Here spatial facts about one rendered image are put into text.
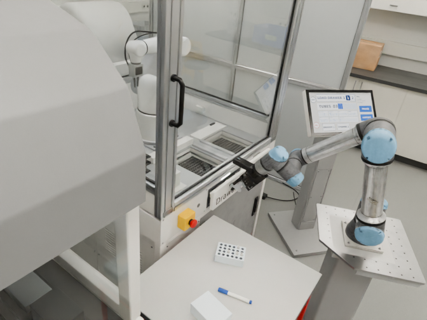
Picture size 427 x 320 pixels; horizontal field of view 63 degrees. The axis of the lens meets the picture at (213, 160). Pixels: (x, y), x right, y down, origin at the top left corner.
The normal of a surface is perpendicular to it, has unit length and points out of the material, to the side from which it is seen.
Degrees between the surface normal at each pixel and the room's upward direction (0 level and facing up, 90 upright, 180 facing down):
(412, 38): 90
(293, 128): 90
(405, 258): 0
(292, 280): 0
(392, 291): 0
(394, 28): 90
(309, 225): 90
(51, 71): 41
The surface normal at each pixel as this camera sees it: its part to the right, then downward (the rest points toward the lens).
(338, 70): -0.52, 0.39
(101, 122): 0.79, 0.04
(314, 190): 0.25, 0.51
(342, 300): -0.20, 0.48
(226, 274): 0.10, -0.86
